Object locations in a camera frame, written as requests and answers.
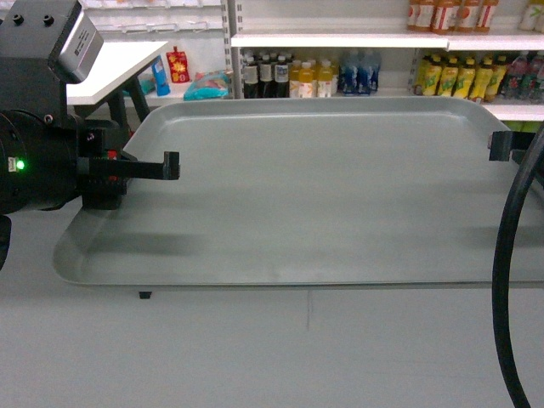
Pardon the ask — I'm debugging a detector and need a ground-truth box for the orange juice bottle back left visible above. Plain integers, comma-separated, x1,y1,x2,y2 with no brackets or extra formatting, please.
407,0,435,31

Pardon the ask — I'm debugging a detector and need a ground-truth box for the yellow lemon tea bottle left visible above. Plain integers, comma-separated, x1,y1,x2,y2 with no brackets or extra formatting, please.
420,54,442,96

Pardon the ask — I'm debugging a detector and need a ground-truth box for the yellow juice bottle front right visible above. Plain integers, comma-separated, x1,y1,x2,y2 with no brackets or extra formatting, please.
317,60,333,98

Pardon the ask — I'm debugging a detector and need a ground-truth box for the white peg hook rack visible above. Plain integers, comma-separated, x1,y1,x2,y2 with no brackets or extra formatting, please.
82,0,223,34

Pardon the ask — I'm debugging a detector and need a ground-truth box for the yellow juice bottle back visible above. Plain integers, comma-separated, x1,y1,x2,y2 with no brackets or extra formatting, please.
288,59,302,99

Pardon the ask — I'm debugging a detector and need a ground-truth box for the white green label bottle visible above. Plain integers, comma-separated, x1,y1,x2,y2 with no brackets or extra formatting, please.
518,0,543,31

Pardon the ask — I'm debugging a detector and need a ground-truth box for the blue drink bottle middle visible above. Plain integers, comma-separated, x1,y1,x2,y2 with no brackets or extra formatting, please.
357,51,373,95

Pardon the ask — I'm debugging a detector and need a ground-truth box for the blue snack pouch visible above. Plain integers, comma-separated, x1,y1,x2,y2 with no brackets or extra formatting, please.
151,55,171,97

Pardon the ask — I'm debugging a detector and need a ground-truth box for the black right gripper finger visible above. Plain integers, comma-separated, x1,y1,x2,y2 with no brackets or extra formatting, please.
489,130,536,162

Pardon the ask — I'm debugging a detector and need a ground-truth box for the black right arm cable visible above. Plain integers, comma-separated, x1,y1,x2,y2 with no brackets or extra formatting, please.
491,122,544,408

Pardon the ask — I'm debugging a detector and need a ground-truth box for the blue drink bottle right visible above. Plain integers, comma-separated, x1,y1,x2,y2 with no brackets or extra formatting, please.
371,51,382,93

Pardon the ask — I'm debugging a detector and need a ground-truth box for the orange juice bottle front left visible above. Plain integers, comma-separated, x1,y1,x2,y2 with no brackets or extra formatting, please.
430,0,456,34

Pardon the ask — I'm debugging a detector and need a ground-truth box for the yellow lemon tea bottle far right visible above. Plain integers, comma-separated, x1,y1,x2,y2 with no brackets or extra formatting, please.
469,57,493,102

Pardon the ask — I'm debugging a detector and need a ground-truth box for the red snack pouch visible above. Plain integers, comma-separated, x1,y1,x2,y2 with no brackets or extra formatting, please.
167,46,190,83

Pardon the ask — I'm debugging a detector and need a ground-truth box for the yellow juice bottle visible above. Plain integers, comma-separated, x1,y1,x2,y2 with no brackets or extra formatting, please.
317,60,333,98
298,61,314,99
288,59,302,99

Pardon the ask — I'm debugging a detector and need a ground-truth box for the yellow juice bottle front left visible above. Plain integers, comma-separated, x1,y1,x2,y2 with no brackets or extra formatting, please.
298,61,314,99

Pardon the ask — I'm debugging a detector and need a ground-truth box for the grey silver serving tray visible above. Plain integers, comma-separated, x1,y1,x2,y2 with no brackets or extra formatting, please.
54,97,518,286

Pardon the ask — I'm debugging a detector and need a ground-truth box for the teal pink snack bag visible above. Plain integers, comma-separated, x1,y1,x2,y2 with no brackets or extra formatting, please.
184,70,232,101

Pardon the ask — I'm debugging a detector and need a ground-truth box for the orange juice bottle peach label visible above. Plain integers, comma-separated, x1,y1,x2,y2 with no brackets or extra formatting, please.
473,0,499,33

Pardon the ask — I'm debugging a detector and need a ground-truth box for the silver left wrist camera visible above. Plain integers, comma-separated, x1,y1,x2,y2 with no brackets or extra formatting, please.
48,1,104,84

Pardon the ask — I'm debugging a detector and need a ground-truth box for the yellow lemon tea bottle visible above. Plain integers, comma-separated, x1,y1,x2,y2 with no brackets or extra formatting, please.
452,57,476,99
420,54,442,96
437,56,459,97
469,57,493,102

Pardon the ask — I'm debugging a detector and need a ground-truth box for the dark tea bottle middle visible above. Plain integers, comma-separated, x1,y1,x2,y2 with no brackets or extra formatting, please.
258,54,273,99

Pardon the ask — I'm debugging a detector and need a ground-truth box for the yellow lemon tea bottle centre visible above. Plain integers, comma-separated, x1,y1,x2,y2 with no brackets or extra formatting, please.
437,56,459,97

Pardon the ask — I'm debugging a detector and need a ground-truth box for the dark tea bottle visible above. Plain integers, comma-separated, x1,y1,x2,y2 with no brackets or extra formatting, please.
274,55,289,99
258,54,273,99
243,56,259,99

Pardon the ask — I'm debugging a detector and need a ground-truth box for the white checkout table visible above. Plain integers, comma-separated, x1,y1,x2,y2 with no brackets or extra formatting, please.
67,41,168,126

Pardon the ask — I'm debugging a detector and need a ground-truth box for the orange juice bottle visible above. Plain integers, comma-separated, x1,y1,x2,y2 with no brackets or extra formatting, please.
407,0,435,31
453,0,480,33
430,0,456,34

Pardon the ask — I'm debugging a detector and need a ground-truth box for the dark tea bottle right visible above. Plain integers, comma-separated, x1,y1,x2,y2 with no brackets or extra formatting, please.
274,55,289,99

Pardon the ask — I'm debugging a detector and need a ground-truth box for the orange juice bottle front centre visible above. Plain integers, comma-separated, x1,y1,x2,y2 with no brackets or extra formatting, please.
453,0,480,33

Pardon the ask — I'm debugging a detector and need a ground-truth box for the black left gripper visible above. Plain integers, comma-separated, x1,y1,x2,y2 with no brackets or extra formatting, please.
1,1,180,213

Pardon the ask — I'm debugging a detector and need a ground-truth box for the dark tea bottle far left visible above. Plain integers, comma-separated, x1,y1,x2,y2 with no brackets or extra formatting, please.
243,56,259,99

